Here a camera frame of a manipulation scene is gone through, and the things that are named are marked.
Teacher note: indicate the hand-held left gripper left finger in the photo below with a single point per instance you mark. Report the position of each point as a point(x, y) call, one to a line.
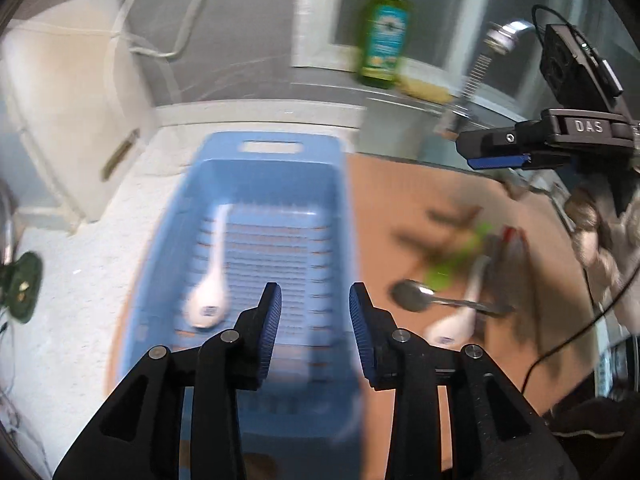
point(268, 330)

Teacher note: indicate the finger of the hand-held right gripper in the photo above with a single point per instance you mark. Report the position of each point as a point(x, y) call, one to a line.
point(500, 141)
point(500, 162)

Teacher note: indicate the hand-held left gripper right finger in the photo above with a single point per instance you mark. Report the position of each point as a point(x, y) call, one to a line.
point(360, 335)

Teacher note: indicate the metal spoon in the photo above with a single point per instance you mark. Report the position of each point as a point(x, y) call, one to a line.
point(412, 296)

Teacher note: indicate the white ceramic spoon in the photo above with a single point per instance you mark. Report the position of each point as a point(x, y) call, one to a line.
point(206, 300)
point(450, 330)

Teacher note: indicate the green plastic spoon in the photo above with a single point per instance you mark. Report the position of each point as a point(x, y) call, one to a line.
point(452, 265)

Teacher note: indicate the blue plastic basket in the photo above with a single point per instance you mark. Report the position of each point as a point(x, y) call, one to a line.
point(280, 185)

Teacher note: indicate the person's right hand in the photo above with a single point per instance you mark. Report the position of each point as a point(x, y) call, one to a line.
point(620, 260)

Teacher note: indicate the yellow sponge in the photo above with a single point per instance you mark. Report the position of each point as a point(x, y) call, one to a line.
point(425, 90)

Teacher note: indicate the chrome kitchen faucet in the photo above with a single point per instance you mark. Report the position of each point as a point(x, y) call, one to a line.
point(500, 37)

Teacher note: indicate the steel sink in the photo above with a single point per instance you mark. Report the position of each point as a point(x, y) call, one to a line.
point(395, 125)

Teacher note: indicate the orange table mat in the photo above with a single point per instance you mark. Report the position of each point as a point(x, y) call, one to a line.
point(395, 200)

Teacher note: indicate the green dish soap bottle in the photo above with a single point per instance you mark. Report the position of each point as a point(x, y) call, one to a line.
point(387, 30)

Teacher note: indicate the dark green scrub pad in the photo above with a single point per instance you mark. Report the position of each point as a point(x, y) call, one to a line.
point(22, 285)

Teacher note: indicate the person's dark jacket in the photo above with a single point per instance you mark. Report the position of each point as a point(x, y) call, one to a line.
point(595, 440)

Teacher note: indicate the steel pot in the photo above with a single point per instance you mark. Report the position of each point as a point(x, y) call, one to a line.
point(6, 225)

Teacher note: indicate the white cutting board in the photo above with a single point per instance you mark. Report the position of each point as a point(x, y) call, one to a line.
point(65, 110)

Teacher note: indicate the white window frame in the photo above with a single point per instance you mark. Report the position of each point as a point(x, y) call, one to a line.
point(312, 20)

